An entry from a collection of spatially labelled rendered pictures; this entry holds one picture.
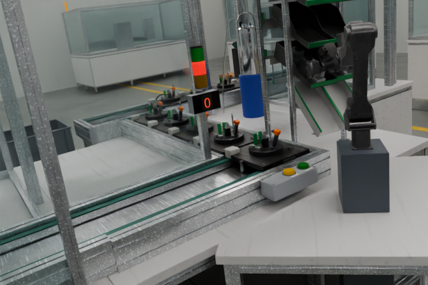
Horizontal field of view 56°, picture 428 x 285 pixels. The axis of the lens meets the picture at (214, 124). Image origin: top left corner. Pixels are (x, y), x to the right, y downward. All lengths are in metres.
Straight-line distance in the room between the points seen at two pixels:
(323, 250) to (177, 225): 0.43
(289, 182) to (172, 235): 0.43
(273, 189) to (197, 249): 0.32
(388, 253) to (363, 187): 0.24
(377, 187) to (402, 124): 1.98
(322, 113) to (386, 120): 1.39
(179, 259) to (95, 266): 0.23
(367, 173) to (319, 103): 0.56
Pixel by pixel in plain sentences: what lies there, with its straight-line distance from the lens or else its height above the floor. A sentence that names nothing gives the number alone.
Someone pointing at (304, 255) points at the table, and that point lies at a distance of 1.19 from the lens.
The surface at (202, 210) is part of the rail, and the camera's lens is 1.29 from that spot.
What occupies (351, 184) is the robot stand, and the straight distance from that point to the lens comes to 1.35.
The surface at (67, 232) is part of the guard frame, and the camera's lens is 1.10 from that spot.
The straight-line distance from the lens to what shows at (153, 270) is 1.21.
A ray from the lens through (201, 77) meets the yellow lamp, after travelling 1.52.
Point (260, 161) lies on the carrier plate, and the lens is 1.54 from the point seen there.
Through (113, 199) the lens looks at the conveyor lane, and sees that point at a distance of 1.47.
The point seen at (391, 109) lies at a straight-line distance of 3.16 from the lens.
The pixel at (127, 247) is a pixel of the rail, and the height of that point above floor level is 0.92.
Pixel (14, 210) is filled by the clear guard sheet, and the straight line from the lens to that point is 1.06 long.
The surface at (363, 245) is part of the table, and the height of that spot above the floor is 0.86.
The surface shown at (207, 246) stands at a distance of 1.26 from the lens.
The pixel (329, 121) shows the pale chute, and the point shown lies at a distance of 1.77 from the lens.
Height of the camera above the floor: 1.53
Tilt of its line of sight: 15 degrees down
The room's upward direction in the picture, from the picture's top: 7 degrees counter-clockwise
